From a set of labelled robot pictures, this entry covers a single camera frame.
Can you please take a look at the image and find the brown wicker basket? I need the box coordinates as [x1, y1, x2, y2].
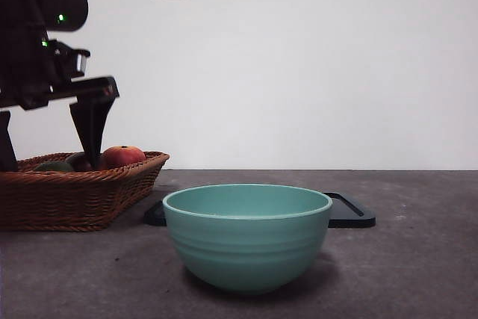
[0, 151, 170, 232]

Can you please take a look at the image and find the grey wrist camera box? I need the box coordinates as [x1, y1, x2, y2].
[55, 40, 91, 79]

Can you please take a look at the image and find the teal bowl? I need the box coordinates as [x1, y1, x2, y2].
[162, 183, 333, 295]

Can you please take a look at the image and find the green avocado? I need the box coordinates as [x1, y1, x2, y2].
[33, 161, 75, 173]

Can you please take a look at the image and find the dark red plum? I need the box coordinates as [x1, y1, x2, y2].
[65, 152, 109, 172]

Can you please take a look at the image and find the red apple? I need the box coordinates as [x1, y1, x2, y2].
[100, 145, 147, 170]

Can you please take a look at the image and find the dark rectangular tray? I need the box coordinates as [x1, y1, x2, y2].
[143, 191, 376, 229]

